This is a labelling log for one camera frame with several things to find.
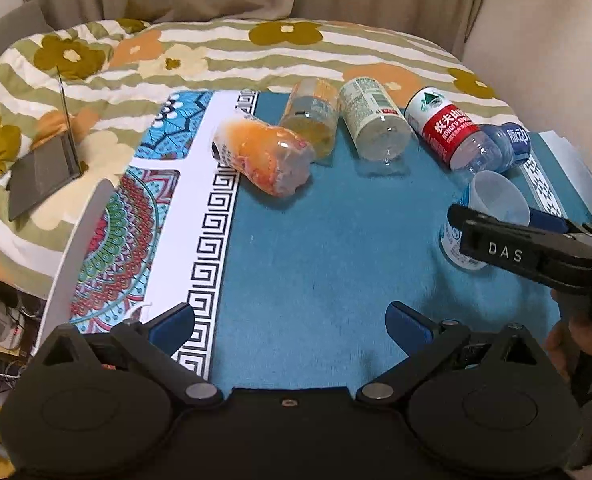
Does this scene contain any white curved board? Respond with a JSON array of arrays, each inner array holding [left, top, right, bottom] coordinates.
[[35, 179, 120, 352]]

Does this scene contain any person's right hand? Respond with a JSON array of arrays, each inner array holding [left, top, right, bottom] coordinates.
[[544, 321, 576, 385]]

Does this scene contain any blue label plastic bottle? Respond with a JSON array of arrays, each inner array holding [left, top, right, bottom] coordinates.
[[477, 121, 534, 175]]

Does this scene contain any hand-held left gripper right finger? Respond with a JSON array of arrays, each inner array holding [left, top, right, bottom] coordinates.
[[356, 302, 552, 404]]

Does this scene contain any floral striped blanket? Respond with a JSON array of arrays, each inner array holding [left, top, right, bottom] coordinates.
[[0, 17, 522, 302]]

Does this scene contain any grey cushion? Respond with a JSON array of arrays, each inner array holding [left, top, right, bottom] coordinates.
[[0, 0, 53, 88]]

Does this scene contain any white label clear bottle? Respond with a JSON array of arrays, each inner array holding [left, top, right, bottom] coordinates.
[[338, 76, 415, 162]]

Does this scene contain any red label water bottle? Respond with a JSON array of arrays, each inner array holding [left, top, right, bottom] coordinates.
[[404, 86, 499, 174]]

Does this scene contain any blue patterned table mat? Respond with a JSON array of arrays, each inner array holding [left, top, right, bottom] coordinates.
[[68, 88, 592, 397]]

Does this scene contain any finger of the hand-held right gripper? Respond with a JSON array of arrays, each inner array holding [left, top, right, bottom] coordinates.
[[527, 208, 592, 252], [448, 203, 592, 273]]

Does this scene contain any yellow drink bottle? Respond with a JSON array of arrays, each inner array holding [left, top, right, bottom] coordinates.
[[279, 78, 341, 162]]

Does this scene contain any grey laptop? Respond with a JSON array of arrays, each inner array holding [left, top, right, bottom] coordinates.
[[6, 64, 83, 222]]

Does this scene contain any orange drink bottle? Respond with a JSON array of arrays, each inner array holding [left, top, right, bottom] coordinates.
[[210, 114, 315, 199]]

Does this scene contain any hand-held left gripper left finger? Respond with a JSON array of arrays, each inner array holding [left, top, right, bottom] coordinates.
[[36, 303, 225, 409]]

